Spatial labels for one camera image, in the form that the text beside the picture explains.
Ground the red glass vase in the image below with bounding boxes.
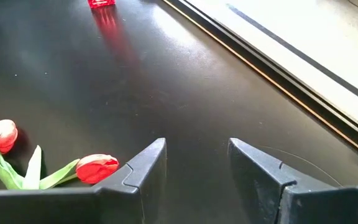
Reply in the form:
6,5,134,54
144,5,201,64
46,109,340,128
87,0,117,9

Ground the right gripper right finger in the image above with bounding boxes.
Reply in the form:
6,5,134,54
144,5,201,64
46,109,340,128
227,138,358,224

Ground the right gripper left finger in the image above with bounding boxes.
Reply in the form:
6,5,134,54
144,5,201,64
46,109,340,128
0,138,167,224

